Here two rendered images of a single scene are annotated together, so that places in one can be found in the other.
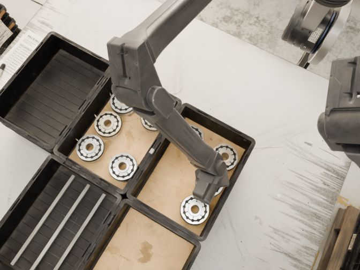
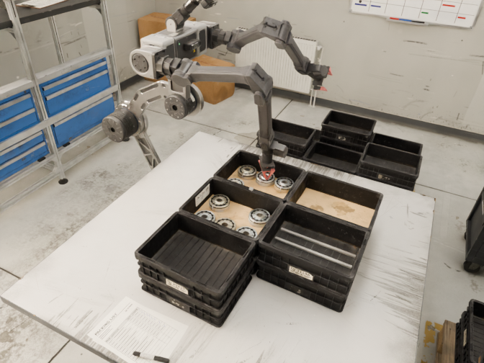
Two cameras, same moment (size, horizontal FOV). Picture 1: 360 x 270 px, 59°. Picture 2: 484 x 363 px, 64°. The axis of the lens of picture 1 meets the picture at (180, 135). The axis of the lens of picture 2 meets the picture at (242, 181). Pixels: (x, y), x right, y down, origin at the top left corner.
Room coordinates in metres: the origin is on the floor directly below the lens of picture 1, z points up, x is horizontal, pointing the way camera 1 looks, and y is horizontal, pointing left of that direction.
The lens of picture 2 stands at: (0.34, 1.57, 2.07)
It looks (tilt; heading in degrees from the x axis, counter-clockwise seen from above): 37 degrees down; 270
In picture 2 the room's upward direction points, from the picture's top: 3 degrees clockwise
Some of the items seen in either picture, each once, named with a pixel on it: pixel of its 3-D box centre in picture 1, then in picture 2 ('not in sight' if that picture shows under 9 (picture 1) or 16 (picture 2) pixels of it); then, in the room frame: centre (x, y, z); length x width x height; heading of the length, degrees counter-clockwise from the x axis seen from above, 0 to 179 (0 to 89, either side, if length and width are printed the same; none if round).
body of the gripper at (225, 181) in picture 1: (213, 175); (266, 158); (0.20, -0.12, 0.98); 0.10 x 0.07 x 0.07; 101
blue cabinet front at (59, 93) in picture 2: not in sight; (82, 101); (1.72, -1.46, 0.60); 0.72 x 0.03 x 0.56; 65
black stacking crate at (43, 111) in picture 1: (56, 94); (196, 258); (0.50, 0.49, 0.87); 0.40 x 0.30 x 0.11; 154
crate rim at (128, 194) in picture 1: (193, 167); (259, 174); (0.24, -0.05, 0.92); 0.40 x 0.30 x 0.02; 154
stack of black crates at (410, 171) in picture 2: not in sight; (383, 183); (-0.74, -0.78, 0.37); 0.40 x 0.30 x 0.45; 155
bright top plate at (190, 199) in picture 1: (194, 209); (284, 182); (0.11, -0.07, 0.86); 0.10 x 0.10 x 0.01
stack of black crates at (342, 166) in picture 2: not in sight; (330, 173); (-0.37, -0.95, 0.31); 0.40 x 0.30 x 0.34; 155
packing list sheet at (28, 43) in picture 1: (23, 65); (137, 333); (0.71, 0.73, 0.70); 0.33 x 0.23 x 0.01; 155
